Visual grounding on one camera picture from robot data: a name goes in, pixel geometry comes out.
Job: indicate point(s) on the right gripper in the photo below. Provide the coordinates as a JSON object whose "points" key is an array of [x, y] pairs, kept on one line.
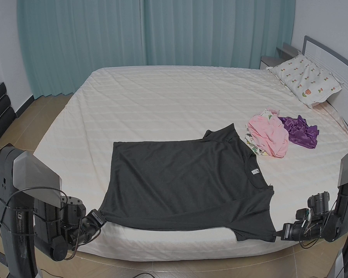
{"points": [[291, 232]]}

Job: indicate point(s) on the black T-shirt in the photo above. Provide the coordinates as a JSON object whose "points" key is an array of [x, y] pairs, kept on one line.
{"points": [[177, 184]]}

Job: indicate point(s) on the pink garment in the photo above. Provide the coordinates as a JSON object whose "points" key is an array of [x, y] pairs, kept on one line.
{"points": [[271, 137]]}

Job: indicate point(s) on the white printed pillow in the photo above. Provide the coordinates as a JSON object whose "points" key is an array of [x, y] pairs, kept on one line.
{"points": [[304, 78]]}

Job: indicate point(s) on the bed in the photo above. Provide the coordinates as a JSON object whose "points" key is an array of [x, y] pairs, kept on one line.
{"points": [[177, 97]]}

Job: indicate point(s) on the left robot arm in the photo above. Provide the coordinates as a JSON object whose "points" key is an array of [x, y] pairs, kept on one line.
{"points": [[32, 172]]}

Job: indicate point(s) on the blue-green curtain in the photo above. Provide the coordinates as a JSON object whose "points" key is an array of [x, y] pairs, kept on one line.
{"points": [[75, 39], [220, 25]]}

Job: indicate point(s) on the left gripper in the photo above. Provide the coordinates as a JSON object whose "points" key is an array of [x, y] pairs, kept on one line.
{"points": [[97, 220]]}

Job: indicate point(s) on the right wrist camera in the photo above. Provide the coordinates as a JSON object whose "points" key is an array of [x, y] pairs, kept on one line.
{"points": [[303, 214]]}

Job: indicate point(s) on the grey bedside table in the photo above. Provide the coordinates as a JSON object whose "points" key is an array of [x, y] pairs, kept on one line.
{"points": [[268, 61]]}

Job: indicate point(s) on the white printed garment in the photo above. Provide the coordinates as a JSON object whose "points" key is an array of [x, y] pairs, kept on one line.
{"points": [[251, 143]]}

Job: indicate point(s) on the purple garment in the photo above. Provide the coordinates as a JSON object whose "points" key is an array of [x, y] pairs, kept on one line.
{"points": [[301, 132]]}

